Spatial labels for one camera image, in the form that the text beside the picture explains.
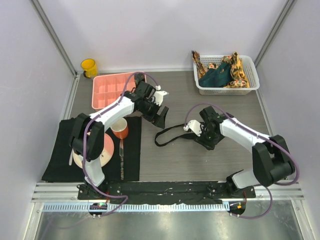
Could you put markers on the slotted cable duct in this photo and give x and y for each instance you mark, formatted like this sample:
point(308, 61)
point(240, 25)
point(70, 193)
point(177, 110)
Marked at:
point(94, 207)

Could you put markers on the yellow cup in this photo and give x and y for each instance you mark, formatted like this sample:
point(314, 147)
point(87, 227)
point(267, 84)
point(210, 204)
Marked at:
point(89, 67)

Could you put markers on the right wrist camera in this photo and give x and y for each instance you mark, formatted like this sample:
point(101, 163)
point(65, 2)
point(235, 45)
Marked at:
point(193, 126)

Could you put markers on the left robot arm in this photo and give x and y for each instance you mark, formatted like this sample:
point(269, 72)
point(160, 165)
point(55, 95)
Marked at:
point(87, 135)

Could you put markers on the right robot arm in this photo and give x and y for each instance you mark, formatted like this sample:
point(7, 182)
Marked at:
point(271, 159)

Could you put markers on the pink cream plate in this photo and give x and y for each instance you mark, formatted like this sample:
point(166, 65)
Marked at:
point(105, 156)

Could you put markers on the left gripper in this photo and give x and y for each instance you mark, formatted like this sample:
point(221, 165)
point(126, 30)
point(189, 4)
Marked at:
point(158, 120)

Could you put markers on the white plastic basket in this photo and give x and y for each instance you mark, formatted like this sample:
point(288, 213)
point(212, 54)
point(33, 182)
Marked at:
point(249, 69)

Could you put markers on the silver fork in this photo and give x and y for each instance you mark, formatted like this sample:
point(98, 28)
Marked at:
point(70, 158)

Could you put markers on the yellow floral tie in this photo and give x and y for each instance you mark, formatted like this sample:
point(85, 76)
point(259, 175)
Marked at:
point(238, 76)

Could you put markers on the black tie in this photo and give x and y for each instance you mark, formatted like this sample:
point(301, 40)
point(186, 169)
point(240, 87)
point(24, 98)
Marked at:
point(185, 135)

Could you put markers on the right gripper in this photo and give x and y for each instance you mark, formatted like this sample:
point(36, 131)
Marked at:
point(209, 145)

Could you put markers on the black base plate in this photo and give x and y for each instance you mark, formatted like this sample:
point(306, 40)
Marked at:
point(165, 192)

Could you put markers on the silver knife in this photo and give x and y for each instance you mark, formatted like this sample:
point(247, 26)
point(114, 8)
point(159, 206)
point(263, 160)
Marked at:
point(121, 154)

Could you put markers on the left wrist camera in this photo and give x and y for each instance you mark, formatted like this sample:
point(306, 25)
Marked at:
point(159, 95)

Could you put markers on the black placemat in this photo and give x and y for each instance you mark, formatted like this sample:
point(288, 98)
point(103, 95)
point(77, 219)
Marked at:
point(59, 170)

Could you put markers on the orange floral tie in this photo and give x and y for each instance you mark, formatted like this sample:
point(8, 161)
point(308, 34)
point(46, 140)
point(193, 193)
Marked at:
point(201, 68)

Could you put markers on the dark teal tie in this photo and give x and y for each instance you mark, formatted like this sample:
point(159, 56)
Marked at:
point(216, 78)

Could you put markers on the rolled dark tie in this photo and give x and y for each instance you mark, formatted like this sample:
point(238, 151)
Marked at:
point(138, 78)

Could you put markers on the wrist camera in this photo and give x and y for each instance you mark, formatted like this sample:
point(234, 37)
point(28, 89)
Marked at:
point(193, 126)
point(159, 95)

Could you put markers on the orange mug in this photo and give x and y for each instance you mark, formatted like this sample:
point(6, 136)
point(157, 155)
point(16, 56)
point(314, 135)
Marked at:
point(120, 128)

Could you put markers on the pink divided organizer box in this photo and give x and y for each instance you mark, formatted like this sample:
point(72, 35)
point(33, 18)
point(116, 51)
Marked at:
point(107, 89)

